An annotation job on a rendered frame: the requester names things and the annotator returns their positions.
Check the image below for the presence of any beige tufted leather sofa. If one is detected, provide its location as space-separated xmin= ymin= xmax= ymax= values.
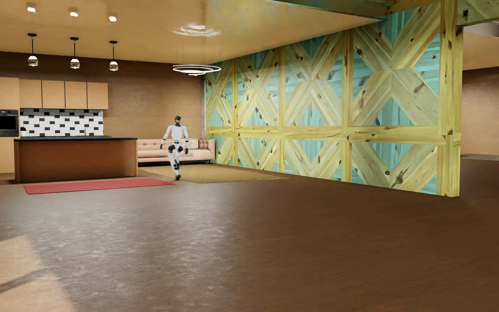
xmin=137 ymin=138 xmax=216 ymax=166

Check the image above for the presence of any brown kitchen island black top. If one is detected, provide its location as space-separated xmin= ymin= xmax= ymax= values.
xmin=14 ymin=136 xmax=138 ymax=183

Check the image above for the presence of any ring-shaped ceiling chandelier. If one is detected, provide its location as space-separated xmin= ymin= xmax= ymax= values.
xmin=172 ymin=64 xmax=222 ymax=77

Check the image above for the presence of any black white tile backsplash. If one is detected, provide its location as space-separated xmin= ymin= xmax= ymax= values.
xmin=19 ymin=108 xmax=104 ymax=138

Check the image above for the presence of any white humanoid robot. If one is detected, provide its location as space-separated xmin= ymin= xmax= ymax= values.
xmin=160 ymin=115 xmax=189 ymax=181

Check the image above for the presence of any red floor rug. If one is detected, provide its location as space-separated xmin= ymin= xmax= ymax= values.
xmin=23 ymin=178 xmax=176 ymax=195

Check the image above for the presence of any tan woven floor rug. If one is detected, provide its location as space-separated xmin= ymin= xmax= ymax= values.
xmin=139 ymin=163 xmax=287 ymax=184

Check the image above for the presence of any black built-in wall oven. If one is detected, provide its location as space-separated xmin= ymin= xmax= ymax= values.
xmin=0 ymin=109 xmax=20 ymax=138

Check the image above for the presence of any tan upper wall cabinet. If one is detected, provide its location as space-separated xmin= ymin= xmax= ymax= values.
xmin=87 ymin=82 xmax=109 ymax=110
xmin=42 ymin=80 xmax=66 ymax=109
xmin=65 ymin=81 xmax=88 ymax=110
xmin=19 ymin=79 xmax=43 ymax=109

